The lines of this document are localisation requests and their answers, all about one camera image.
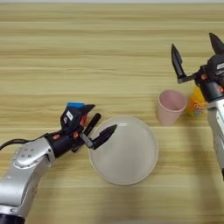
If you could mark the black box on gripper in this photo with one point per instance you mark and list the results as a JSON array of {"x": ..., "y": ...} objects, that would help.
[
  {"x": 217, "y": 65},
  {"x": 70, "y": 118}
]

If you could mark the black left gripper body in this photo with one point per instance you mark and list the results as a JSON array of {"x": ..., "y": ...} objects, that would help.
[{"x": 62, "y": 141}]

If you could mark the white round plate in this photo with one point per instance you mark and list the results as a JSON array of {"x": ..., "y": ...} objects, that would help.
[{"x": 128, "y": 157}]

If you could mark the pink plastic cup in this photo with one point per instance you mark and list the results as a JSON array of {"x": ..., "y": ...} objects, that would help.
[{"x": 169, "y": 113}]

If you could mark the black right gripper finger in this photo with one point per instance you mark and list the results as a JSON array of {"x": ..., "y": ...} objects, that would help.
[
  {"x": 217, "y": 45},
  {"x": 178, "y": 62}
]

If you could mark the colourful puzzle cube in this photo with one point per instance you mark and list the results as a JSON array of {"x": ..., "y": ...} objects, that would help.
[{"x": 75, "y": 104}]

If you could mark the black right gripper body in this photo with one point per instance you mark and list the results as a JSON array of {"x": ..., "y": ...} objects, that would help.
[{"x": 214, "y": 87}]

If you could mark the black marker pen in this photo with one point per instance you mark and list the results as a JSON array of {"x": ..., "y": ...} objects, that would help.
[{"x": 94, "y": 120}]

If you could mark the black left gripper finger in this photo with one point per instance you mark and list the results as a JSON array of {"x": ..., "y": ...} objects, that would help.
[
  {"x": 87, "y": 108},
  {"x": 103, "y": 135}
]

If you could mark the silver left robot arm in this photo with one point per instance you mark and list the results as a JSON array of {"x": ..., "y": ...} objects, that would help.
[{"x": 26, "y": 166}]

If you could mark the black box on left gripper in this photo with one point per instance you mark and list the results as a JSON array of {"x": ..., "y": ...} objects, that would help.
[{"x": 70, "y": 118}]

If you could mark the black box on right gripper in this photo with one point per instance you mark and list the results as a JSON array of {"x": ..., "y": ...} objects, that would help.
[{"x": 217, "y": 65}]

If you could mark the orange juice bottle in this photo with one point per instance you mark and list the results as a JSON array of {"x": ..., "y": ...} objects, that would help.
[{"x": 197, "y": 105}]

